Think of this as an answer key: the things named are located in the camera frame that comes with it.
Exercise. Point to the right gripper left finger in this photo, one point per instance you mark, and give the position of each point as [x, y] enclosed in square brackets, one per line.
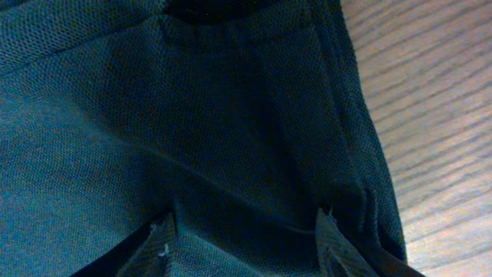
[148, 252]

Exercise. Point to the black polo shirt white logo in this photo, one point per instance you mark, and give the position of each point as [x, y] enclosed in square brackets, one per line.
[242, 118]

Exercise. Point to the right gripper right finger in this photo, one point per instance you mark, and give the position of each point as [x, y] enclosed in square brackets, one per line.
[341, 254]

